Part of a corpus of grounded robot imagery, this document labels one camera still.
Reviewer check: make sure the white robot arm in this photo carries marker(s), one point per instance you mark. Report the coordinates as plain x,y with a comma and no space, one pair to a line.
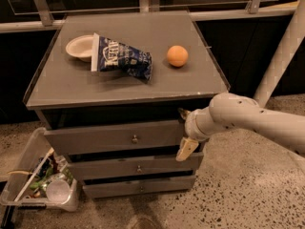
230,111

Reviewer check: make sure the white paper bowl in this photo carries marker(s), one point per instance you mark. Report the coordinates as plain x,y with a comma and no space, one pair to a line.
81,48

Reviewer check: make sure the white diagonal post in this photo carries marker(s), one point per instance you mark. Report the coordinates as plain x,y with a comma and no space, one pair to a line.
286,49

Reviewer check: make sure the white plastic cup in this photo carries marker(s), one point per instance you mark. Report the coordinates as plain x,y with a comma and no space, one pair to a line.
58,191

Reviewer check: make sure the orange fruit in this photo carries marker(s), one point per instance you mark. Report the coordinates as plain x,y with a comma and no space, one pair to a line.
177,56

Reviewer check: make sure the grey bottom drawer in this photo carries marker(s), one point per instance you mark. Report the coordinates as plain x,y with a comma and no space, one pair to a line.
142,186

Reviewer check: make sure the grey three-drawer cabinet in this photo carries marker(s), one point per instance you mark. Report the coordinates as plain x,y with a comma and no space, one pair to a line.
65,93

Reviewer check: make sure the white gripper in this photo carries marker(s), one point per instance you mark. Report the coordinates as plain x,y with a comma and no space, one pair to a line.
192,125

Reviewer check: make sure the clear plastic bin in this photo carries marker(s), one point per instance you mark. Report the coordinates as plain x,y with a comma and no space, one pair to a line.
37,167

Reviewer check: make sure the blue chip bag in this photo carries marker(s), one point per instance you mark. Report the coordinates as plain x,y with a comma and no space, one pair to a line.
110,55

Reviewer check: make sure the metal railing with glass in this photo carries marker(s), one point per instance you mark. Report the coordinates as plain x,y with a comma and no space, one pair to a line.
46,15

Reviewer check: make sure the grey middle drawer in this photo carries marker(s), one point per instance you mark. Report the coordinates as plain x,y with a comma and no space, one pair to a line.
133,166

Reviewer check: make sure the grey top drawer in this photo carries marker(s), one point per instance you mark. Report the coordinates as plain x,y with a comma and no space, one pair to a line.
88,140

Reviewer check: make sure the grey drawer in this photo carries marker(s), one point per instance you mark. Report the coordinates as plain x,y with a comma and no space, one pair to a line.
88,140
142,186
133,166

